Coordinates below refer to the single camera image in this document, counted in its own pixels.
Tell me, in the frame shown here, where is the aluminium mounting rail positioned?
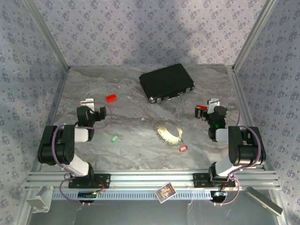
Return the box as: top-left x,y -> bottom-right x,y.
24,171 -> 281,189

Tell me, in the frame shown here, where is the black hard case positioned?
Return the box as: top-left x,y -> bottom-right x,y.
139,63 -> 195,105

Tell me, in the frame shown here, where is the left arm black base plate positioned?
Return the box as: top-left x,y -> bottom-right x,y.
68,173 -> 111,189

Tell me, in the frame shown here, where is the aluminium side rail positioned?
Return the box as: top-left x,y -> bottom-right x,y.
226,67 -> 265,171
38,67 -> 71,171

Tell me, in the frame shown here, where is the grey slotted cable duct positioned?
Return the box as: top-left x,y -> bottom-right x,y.
50,189 -> 213,201

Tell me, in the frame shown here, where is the white plastic bracket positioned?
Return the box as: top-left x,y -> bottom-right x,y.
25,186 -> 54,213

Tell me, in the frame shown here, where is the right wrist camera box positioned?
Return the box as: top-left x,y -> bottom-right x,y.
207,98 -> 221,111

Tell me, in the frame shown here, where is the aluminium frame post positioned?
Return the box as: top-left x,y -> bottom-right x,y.
232,0 -> 278,73
23,0 -> 71,71

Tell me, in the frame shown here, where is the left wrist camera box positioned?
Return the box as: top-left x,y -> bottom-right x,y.
80,98 -> 96,112

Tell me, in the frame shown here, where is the colourful picture card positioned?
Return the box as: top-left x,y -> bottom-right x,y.
155,182 -> 177,204

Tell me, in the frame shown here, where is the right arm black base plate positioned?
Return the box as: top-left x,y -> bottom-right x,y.
192,172 -> 236,188

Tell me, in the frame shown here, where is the grey metal bar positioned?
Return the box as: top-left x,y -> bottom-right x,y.
243,187 -> 284,216

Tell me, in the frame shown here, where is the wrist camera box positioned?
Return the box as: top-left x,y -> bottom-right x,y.
207,98 -> 221,111
80,98 -> 96,112

